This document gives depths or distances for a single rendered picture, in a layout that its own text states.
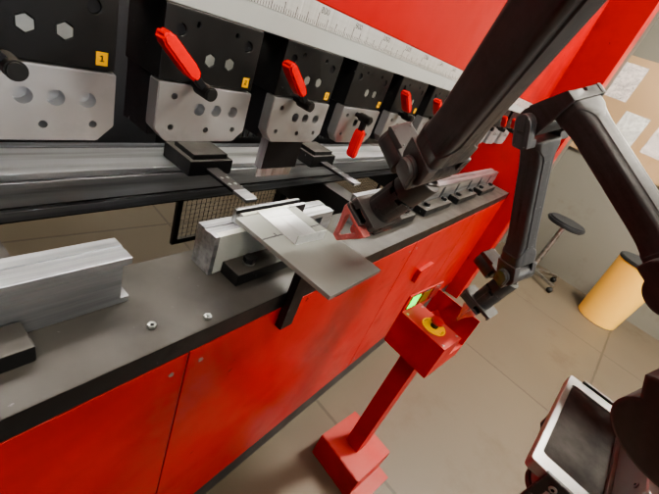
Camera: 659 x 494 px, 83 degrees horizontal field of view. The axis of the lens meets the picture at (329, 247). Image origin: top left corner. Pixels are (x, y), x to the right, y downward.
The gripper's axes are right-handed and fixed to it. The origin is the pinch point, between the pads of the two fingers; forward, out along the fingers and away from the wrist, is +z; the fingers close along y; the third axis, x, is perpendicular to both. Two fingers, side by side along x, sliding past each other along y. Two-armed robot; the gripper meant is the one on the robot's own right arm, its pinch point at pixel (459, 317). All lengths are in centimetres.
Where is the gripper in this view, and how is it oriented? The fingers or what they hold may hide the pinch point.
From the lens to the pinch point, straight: 120.4
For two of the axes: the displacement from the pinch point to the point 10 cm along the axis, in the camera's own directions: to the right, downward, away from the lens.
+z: -4.8, 6.4, 6.0
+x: -7.0, 1.4, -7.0
